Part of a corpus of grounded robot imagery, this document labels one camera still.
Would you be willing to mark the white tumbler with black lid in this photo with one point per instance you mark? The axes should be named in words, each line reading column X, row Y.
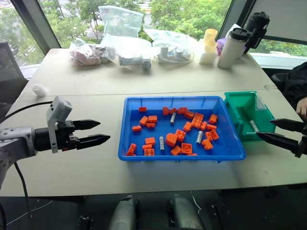
column 230, row 50

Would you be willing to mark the green plastic bin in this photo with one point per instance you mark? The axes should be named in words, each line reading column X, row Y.
column 239, row 110

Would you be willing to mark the blue plastic tray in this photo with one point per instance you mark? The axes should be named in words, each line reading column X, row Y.
column 182, row 157

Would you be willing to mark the black chair back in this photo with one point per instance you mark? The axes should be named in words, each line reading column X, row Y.
column 9, row 72

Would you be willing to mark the plastic bag with pink contents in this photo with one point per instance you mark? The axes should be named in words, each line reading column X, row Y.
column 86, row 56

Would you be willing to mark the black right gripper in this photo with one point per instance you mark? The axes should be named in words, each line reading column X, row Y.
column 302, row 146

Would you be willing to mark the upside-down orange toy brick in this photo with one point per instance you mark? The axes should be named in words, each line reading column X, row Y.
column 186, row 148

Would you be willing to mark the person in black clothing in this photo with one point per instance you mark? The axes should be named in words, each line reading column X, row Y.
column 295, row 83

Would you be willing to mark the plastic bag with grey parts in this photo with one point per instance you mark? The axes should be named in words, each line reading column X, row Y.
column 134, row 61

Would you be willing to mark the black table clamp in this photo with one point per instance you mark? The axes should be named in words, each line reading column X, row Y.
column 220, row 215
column 85, row 222

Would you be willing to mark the small white cylinder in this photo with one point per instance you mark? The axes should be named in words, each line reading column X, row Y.
column 39, row 90

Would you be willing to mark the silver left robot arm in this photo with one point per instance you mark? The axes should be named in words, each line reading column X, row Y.
column 16, row 140

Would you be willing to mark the large clear plastic bag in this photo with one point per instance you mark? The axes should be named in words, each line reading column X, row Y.
column 120, row 26

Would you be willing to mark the dark grey rounded shape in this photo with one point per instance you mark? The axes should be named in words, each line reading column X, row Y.
column 122, row 213
column 184, row 213

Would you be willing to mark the orange plastic building brick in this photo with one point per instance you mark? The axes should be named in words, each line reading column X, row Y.
column 197, row 119

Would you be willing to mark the person's bare hand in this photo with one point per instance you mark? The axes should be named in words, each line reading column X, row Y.
column 302, row 109

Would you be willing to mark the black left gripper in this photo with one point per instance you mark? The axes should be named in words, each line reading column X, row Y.
column 66, row 137

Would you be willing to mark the yellow plastic cup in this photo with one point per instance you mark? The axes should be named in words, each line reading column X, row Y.
column 210, row 38

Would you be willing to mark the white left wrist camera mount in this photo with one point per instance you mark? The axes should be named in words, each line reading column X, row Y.
column 57, row 109

